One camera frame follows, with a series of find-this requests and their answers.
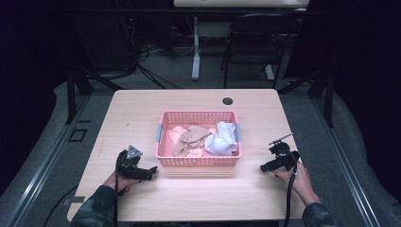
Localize white cloth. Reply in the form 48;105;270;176
203;120;239;156

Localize black metal stand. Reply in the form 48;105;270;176
277;61;336;129
64;61;125;126

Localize metal floor rail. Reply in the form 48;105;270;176
310;96;381;227
4;94;93;227

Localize black folding chair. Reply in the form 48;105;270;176
219;11;300;90

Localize light peach cloth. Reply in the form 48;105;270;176
167;125;189;147

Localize small peach cloth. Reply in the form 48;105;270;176
185;148;204;159

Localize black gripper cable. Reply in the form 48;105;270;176
113;157;121;227
282;148;300;227

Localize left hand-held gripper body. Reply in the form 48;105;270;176
115;144;144;180

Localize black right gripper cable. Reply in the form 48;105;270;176
282;148;300;227

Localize person's left hand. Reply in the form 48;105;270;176
103;171;142;194

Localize white desk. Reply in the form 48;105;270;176
172;0;311;81

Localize black floor cable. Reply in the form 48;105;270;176
41;184;79;227

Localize bundle of floor cables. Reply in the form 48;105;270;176
119;15;197;90

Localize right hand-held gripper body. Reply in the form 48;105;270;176
268;133;301;171

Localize person's right hand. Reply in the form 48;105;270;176
271;161;322;206

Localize pink plastic basket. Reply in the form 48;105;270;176
154;110;243;167

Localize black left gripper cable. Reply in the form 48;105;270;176
113;157;121;227

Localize tan cloth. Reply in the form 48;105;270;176
172;125;213;157

